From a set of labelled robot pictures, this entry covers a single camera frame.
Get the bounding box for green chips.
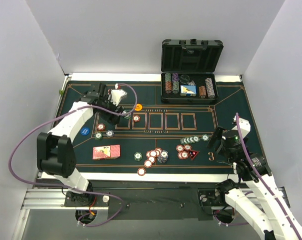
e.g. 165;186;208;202
122;111;130;119

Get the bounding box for orange big blind button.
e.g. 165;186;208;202
134;103;143;112

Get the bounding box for moved red chip group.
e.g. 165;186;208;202
176;144;192;160

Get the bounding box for blue small blind button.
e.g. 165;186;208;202
80;127;90;136

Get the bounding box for red playing card deck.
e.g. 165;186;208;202
92;144;121;161

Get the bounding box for blue poker chip stack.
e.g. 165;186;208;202
157;150;169;163

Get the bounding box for green poker chip stack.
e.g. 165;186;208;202
134;152;143;162

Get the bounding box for red poker chip stack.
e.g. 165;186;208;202
144;147;162;168

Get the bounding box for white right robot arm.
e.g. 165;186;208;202
208;127;302;240

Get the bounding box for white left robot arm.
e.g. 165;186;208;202
36;83;127;206

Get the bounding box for purple chip row in case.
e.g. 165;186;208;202
205;78;216;99

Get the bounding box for orange chip row in case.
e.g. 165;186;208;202
198;85;207;99

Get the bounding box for blue boxed card deck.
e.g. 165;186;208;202
180;85;197;97

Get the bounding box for dark green poker table mat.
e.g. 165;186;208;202
40;79;271;175

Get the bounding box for green orange chip row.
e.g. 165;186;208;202
165;73;172;94

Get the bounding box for black dealer button in case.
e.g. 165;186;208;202
180;74;190;84

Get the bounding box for black poker chip case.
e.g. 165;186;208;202
161;39;224;105

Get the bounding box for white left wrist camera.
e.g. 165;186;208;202
108;89;127;106

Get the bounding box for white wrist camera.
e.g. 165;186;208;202
239;118;251;138
108;89;127;106

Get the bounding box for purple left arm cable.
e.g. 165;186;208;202
9;82;139;228

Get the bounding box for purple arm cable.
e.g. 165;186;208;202
213;112;302;240
9;82;139;228

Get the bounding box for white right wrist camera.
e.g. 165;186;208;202
239;118;251;138

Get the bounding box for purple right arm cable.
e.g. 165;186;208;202
213;112;302;240

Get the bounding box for aluminium front rail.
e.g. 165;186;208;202
21;187;290;210

